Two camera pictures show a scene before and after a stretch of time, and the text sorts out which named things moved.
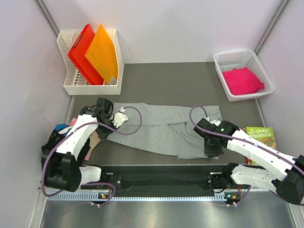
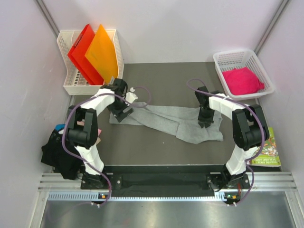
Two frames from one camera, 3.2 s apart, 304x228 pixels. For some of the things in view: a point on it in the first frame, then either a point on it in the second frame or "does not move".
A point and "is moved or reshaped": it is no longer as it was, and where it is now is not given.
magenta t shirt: (241, 81) does not move
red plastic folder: (77, 52) does not move
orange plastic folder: (102, 56) does not move
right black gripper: (210, 153) -> (207, 121)
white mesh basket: (228, 60) does not move
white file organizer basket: (74, 82) does not move
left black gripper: (102, 135) -> (118, 114)
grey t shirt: (163, 129) is moved or reshaped
